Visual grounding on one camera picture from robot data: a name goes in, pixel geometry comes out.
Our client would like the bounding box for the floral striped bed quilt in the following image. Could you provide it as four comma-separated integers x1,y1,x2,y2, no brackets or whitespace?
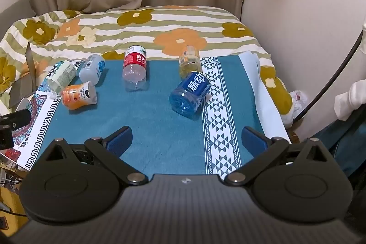
1,5,294,127

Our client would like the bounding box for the teal patterned table cloth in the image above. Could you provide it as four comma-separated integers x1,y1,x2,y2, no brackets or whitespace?
5,53,287,177

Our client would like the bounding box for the green white label bottle cup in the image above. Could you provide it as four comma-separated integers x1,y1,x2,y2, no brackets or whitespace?
40,61,76,99

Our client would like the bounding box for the black cable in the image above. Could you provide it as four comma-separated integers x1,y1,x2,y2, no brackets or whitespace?
292,29,365,121

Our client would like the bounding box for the white cloth at right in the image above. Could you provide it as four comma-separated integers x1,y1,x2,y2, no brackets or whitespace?
334,20,366,121

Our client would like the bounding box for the orange pig bottle cup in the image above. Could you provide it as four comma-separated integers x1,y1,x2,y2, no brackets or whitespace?
61,81,97,110

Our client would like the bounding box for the grey laptop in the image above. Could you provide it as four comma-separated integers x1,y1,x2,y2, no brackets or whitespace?
9,43,37,109

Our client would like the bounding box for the yellow clear bottle cup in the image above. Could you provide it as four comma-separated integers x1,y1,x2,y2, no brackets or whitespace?
179,45,202,80

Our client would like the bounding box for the white plastic bag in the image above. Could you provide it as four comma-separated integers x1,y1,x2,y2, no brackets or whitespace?
290,90,308,120

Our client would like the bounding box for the red white label bottle cup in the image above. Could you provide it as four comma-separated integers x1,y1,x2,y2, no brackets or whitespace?
122,45,147,91

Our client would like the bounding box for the grey blue label bottle cup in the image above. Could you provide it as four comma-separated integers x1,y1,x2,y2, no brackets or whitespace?
79,54,105,85

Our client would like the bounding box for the black device at left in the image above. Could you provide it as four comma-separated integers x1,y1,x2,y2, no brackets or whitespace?
0,109,32,150

